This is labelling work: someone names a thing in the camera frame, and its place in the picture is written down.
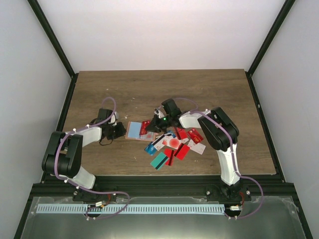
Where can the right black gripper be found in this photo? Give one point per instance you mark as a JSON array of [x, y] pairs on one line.
[[155, 125]]

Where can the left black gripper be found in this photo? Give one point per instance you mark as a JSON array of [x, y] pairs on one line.
[[121, 132]]

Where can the red VIP card front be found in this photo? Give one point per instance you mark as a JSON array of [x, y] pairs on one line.
[[143, 127]]

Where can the red vip card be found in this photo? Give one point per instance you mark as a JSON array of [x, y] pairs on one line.
[[195, 136], [143, 127]]

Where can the pink card holder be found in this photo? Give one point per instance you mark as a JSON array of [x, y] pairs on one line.
[[133, 132]]

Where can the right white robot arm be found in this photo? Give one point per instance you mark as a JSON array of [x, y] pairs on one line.
[[220, 132]]

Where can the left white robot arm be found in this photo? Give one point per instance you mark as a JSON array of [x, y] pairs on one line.
[[63, 156]]

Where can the white card black stripe upper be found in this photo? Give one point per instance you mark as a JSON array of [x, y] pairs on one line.
[[161, 138]]

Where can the blue card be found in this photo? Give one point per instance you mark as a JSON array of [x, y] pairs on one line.
[[150, 149]]

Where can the white card centre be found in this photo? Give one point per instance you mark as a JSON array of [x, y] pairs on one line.
[[172, 142]]

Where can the red card black stripe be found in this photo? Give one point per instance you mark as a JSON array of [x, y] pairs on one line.
[[169, 153]]

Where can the teal card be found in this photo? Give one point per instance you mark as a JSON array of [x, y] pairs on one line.
[[159, 161]]

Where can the red card upper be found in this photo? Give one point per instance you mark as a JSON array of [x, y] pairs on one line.
[[182, 151]]

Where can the red VIP card right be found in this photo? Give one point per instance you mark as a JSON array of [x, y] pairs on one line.
[[195, 136]]

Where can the white card right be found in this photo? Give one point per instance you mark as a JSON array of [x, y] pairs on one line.
[[198, 148]]

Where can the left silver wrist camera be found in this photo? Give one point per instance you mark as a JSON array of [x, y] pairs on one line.
[[114, 118]]

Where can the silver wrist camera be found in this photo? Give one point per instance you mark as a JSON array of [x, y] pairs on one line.
[[159, 113], [114, 118]]

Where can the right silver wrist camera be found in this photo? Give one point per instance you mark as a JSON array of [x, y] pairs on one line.
[[159, 113]]

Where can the light blue slotted cable duct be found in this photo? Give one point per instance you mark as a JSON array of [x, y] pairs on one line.
[[203, 209]]

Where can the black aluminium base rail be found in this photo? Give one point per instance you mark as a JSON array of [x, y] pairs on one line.
[[139, 186]]

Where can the left black frame post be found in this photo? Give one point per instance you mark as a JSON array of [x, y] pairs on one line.
[[35, 6]]

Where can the black frame post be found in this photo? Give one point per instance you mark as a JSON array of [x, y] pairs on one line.
[[279, 20], [35, 6]]

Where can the right black frame post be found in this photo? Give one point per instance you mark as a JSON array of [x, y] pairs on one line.
[[279, 20]]

